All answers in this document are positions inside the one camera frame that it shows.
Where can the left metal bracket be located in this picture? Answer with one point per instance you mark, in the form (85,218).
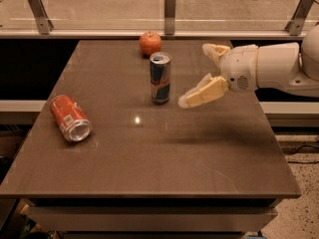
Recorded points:
(43,23)

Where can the right metal bracket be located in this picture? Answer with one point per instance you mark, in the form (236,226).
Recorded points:
(295,25)

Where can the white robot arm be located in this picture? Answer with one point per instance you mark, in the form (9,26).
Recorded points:
(291,68)

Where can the red apple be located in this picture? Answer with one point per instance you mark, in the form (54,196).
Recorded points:
(150,42)

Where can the orange soda can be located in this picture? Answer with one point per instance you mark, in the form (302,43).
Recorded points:
(70,118)

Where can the blue silver redbull can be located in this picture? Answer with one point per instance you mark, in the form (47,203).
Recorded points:
(160,77)

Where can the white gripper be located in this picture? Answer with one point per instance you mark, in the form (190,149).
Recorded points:
(238,67)

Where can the glass barrier panel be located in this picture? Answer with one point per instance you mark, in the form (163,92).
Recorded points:
(190,15)

